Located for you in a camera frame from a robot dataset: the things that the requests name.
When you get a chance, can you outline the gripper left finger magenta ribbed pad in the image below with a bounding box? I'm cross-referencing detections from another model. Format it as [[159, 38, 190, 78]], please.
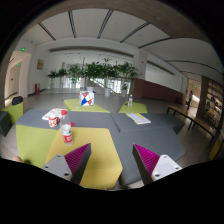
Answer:
[[42, 143, 91, 185]]

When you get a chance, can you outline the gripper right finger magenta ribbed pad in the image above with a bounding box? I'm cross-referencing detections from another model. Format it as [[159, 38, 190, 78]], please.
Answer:
[[132, 144, 181, 185]]

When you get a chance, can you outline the clear water bottle red label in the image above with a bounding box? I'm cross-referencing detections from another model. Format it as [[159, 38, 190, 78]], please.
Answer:
[[60, 110, 73, 146]]

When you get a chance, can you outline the small distant water bottle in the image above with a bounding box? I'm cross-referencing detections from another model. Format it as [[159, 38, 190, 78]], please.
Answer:
[[128, 94, 133, 107]]

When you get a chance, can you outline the grey green modular seating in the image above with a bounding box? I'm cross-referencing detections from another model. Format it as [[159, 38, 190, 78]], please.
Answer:
[[16, 109, 184, 189]]

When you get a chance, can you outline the yellow white brochure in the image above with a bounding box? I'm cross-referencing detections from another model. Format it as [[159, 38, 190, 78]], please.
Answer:
[[127, 113, 151, 125]]

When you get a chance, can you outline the red white patterned mug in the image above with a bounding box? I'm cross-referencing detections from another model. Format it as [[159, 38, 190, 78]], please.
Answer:
[[48, 114, 58, 128]]

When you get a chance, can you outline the open magazine near mug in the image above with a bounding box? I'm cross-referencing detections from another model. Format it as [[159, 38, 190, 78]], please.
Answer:
[[42, 108, 63, 120]]

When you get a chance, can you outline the wooden long bench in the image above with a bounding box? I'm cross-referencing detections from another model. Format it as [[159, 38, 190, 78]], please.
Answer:
[[167, 106, 216, 137]]

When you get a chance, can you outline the colourful geometric cube box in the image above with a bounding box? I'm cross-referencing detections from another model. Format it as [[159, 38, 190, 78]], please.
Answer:
[[79, 91, 94, 106]]

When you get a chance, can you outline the green cube seat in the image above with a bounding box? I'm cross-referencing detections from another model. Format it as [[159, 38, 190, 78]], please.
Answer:
[[3, 102, 24, 124]]

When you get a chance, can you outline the person standing far right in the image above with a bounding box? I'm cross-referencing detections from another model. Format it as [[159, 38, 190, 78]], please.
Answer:
[[187, 90, 193, 110]]

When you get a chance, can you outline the wooden bookshelf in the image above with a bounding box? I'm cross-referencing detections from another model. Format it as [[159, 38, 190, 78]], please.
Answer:
[[196, 77, 224, 128]]

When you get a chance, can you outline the black backpack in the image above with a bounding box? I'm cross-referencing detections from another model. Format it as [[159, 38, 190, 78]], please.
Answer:
[[12, 96, 23, 105]]

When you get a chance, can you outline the red fire extinguisher box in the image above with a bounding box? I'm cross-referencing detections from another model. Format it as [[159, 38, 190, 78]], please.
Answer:
[[35, 83, 40, 94]]

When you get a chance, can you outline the row of potted plants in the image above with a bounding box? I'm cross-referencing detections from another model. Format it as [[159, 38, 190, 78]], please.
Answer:
[[48, 58, 138, 90]]

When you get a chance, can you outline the framed wall picture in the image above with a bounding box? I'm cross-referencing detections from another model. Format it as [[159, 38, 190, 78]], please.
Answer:
[[37, 59, 45, 70]]

